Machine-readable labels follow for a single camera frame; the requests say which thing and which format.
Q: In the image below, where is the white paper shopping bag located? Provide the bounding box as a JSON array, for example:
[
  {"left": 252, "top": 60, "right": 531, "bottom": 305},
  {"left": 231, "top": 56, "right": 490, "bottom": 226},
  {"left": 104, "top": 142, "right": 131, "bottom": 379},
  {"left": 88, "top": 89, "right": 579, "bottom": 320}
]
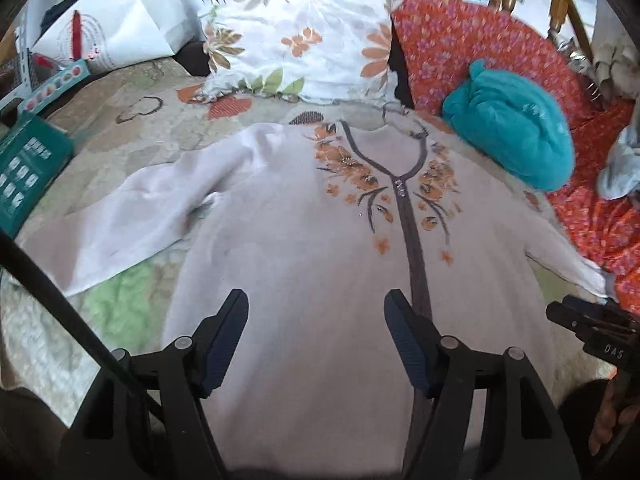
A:
[{"left": 32, "top": 0, "right": 198, "bottom": 74}]

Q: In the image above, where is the black cable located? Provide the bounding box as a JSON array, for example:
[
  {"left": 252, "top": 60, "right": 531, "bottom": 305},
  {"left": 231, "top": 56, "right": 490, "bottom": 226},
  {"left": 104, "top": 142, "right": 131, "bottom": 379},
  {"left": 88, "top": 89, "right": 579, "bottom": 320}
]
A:
[{"left": 0, "top": 228, "right": 166, "bottom": 426}]

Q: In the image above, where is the red floral blanket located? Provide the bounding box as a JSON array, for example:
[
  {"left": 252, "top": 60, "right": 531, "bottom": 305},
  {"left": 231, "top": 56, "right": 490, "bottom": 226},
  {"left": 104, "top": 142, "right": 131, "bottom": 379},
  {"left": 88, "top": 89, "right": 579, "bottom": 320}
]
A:
[{"left": 393, "top": 0, "right": 639, "bottom": 312}]

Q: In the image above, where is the white floral pillow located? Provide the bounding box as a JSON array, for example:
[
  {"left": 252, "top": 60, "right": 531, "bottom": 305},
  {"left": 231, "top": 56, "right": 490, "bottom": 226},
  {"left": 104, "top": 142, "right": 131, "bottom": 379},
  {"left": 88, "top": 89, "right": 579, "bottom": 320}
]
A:
[{"left": 196, "top": 0, "right": 405, "bottom": 104}]

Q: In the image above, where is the right hand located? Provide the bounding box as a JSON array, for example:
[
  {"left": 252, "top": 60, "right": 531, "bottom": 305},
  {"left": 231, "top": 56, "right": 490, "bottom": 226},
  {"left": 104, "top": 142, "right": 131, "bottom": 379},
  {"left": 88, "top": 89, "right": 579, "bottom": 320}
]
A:
[{"left": 588, "top": 373, "right": 639, "bottom": 456}]

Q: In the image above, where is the green cardboard box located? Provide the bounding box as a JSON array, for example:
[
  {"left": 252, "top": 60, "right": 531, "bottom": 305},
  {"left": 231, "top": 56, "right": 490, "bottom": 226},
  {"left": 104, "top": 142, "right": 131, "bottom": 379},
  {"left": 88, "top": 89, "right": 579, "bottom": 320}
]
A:
[{"left": 0, "top": 113, "right": 74, "bottom": 238}]

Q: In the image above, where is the pale pink embroidered sweater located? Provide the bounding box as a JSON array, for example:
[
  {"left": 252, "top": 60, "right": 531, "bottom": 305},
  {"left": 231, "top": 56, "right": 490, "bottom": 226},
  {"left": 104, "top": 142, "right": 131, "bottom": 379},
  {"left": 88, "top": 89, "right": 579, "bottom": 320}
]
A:
[{"left": 23, "top": 122, "right": 608, "bottom": 477}]

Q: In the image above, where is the long teal toy box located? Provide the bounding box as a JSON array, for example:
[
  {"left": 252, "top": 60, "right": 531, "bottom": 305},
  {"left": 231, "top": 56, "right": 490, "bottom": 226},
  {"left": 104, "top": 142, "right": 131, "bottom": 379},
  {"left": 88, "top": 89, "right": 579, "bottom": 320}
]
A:
[{"left": 17, "top": 60, "right": 90, "bottom": 115}]

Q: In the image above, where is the teal plush cushion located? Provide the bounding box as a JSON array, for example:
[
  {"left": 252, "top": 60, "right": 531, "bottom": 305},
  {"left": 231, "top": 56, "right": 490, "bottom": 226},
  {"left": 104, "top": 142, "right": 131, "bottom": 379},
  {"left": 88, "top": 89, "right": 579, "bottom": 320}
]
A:
[{"left": 442, "top": 60, "right": 575, "bottom": 192}]

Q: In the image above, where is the grey white cloth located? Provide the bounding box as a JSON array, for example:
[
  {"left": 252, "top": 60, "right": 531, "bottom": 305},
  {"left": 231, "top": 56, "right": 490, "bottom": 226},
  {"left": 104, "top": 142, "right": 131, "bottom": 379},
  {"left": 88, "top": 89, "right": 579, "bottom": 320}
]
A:
[{"left": 597, "top": 125, "right": 640, "bottom": 200}]

